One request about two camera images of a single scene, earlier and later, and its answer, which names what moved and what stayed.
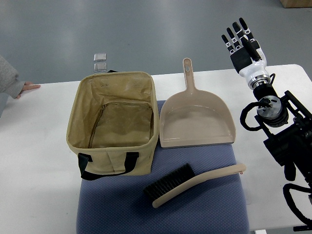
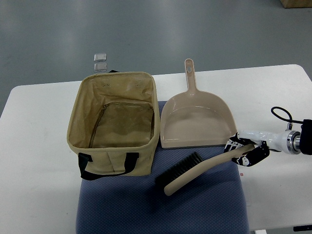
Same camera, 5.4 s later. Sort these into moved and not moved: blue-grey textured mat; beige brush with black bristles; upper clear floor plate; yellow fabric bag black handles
Moved: beige brush with black bristles
Not moved: yellow fabric bag black handles; upper clear floor plate; blue-grey textured mat
